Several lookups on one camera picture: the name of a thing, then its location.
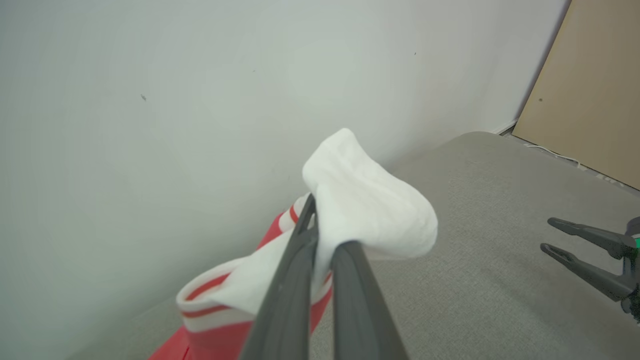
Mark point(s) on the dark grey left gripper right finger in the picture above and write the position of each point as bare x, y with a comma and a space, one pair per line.
360, 310

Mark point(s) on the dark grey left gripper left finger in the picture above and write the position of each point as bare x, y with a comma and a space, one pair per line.
285, 300

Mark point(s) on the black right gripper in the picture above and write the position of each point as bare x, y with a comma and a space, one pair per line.
637, 270

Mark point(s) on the red white basketball jersey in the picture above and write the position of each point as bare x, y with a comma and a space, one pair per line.
365, 200

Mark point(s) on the grey fabric sofa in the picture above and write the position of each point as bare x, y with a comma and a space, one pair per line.
490, 250

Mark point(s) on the beige wooden board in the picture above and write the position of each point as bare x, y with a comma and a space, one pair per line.
590, 85

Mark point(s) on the wall baseboard strip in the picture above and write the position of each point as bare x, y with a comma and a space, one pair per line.
505, 127

